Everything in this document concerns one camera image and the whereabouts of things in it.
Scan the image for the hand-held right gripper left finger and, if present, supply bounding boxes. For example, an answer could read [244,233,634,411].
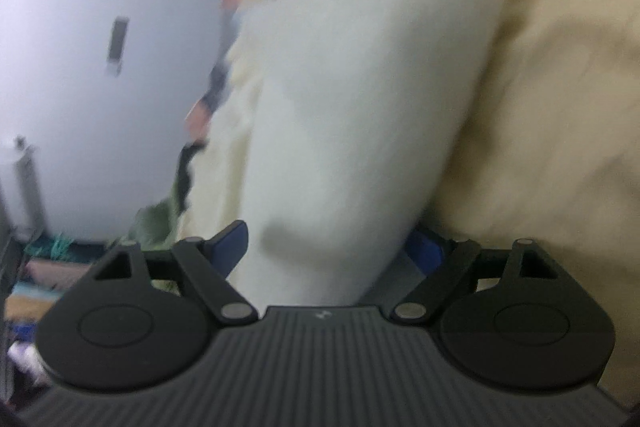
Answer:
[65,219,259,324]

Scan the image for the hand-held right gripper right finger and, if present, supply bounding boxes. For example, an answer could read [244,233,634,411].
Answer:
[390,227,583,324]

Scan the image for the cream fleece sweater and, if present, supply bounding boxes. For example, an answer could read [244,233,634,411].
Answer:
[240,0,508,308]

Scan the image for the teal clothes hanger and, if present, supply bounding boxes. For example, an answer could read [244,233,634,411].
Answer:
[25,232,73,260]

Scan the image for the green fleece jacket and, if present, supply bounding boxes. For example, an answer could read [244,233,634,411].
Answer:
[127,187,188,253]

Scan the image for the black jacket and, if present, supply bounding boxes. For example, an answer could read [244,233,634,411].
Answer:
[177,139,208,212]

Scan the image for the beige pink hanging garment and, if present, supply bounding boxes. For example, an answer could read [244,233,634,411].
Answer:
[22,259,93,290]

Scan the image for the patchwork bed quilt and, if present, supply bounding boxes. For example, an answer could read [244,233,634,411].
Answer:
[185,0,640,408]

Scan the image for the light blue hanging garment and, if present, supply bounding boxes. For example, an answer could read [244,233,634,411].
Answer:
[10,283,66,302]

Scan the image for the white air conditioner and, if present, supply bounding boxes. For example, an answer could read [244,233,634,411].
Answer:
[0,144,48,238]

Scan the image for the tan hanging garment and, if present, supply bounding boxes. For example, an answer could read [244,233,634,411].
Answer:
[4,297,63,325]

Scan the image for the white puffer jacket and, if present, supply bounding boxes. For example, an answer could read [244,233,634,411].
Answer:
[7,341,46,375]

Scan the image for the grey wall switch panel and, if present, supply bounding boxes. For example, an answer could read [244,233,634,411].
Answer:
[106,17,130,76]

